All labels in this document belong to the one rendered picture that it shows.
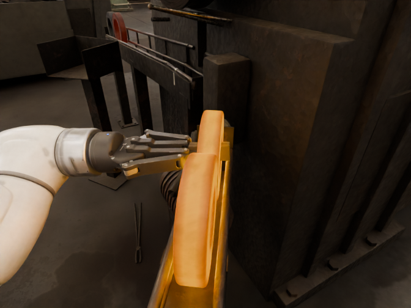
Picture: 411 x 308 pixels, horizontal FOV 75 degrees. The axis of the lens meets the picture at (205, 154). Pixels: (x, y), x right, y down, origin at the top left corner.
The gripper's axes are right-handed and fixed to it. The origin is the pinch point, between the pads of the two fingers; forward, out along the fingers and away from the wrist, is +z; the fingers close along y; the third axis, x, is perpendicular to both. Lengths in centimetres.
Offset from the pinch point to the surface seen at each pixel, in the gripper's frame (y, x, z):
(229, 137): -7.8, -1.8, 2.9
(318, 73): -13.2, 8.4, 19.6
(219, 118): 1.0, 6.7, 2.2
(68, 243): -27, -66, -70
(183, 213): 20.7, 6.7, 0.1
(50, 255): -21, -65, -74
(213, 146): 5.5, 4.6, 1.5
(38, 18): -217, 6, -182
